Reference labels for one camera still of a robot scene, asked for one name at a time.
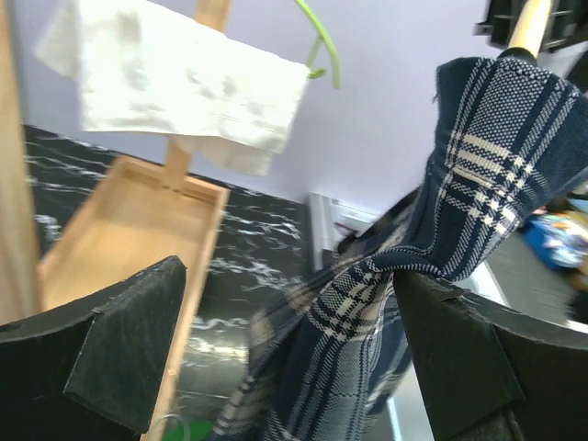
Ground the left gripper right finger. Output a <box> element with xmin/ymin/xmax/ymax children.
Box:
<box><xmin>394</xmin><ymin>270</ymin><xmax>587</xmax><ymax>440</ymax></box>

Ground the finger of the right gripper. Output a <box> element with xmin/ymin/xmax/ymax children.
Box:
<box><xmin>475</xmin><ymin>0</ymin><xmax>524</xmax><ymax>46</ymax></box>
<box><xmin>541</xmin><ymin>0</ymin><xmax>587</xmax><ymax>52</ymax></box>

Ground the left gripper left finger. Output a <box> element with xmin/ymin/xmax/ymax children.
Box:
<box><xmin>1</xmin><ymin>256</ymin><xmax>187</xmax><ymax>441</ymax></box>

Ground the cream wooden hanger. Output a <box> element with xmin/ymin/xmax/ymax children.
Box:
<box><xmin>499</xmin><ymin>0</ymin><xmax>553</xmax><ymax>64</ymax></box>

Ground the plaid skirt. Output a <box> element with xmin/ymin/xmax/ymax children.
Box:
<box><xmin>210</xmin><ymin>57</ymin><xmax>587</xmax><ymax>440</ymax></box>

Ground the lime green hanger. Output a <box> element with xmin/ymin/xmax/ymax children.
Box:
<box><xmin>293</xmin><ymin>0</ymin><xmax>342</xmax><ymax>89</ymax></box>

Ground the wooden clothes rack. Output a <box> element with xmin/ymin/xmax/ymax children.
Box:
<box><xmin>1</xmin><ymin>24</ymin><xmax>229</xmax><ymax>440</ymax></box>

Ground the white garment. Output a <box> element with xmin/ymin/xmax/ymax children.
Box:
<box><xmin>35</xmin><ymin>0</ymin><xmax>309</xmax><ymax>176</ymax></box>

